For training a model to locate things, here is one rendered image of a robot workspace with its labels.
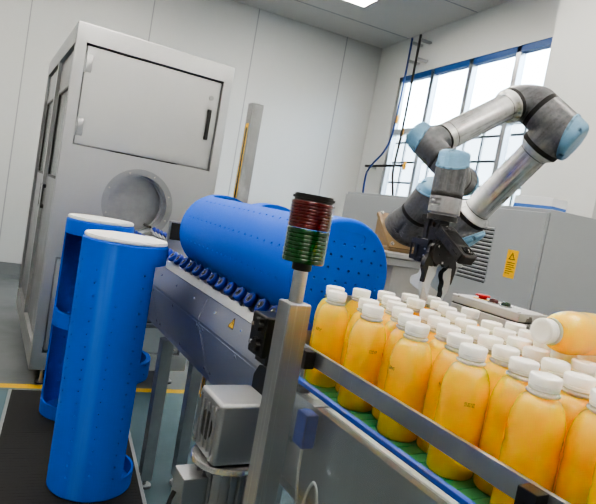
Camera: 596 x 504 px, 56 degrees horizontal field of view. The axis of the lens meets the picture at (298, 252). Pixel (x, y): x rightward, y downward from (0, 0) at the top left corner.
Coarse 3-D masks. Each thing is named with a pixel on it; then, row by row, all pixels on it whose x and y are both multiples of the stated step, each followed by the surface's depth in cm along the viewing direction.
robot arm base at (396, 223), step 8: (400, 208) 190; (392, 216) 191; (400, 216) 188; (408, 216) 186; (392, 224) 190; (400, 224) 188; (408, 224) 187; (416, 224) 186; (392, 232) 190; (400, 232) 189; (408, 232) 188; (416, 232) 188; (400, 240) 190; (408, 240) 189
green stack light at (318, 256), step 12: (288, 228) 81; (300, 228) 79; (288, 240) 80; (300, 240) 79; (312, 240) 79; (324, 240) 80; (288, 252) 80; (300, 252) 79; (312, 252) 79; (324, 252) 81; (312, 264) 79
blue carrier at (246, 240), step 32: (192, 224) 193; (224, 224) 170; (256, 224) 154; (352, 224) 135; (192, 256) 198; (224, 256) 166; (256, 256) 146; (352, 256) 137; (384, 256) 142; (256, 288) 151; (288, 288) 131; (320, 288) 134; (352, 288) 138
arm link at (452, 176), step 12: (444, 156) 129; (456, 156) 127; (468, 156) 128; (444, 168) 128; (456, 168) 127; (468, 168) 130; (444, 180) 128; (456, 180) 128; (468, 180) 132; (432, 192) 131; (444, 192) 128; (456, 192) 128
